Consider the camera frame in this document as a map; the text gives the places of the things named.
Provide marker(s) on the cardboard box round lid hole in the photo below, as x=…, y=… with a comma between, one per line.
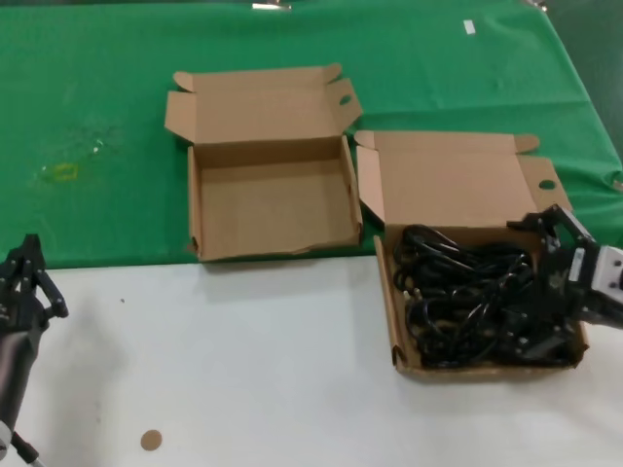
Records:
x=448, y=185

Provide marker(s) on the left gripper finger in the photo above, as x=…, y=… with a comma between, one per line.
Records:
x=54, y=299
x=26, y=265

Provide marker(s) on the metal cloth clip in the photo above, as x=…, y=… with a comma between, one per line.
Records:
x=270, y=6
x=537, y=3

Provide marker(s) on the clear tape piece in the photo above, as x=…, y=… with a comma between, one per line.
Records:
x=97, y=146

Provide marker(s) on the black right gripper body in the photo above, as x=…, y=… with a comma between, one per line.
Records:
x=560, y=282

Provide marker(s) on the cardboard box oval lid hole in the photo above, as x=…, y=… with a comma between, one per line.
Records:
x=272, y=219

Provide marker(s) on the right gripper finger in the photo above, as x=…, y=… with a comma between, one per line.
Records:
x=540, y=340
x=550, y=221

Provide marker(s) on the green table cloth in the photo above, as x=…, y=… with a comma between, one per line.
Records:
x=97, y=73

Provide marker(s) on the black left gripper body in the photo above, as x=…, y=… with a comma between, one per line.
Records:
x=19, y=313

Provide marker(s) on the brown round paper disc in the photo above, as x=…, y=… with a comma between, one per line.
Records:
x=151, y=440

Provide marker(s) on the small white tag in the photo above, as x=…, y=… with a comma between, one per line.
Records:
x=469, y=27

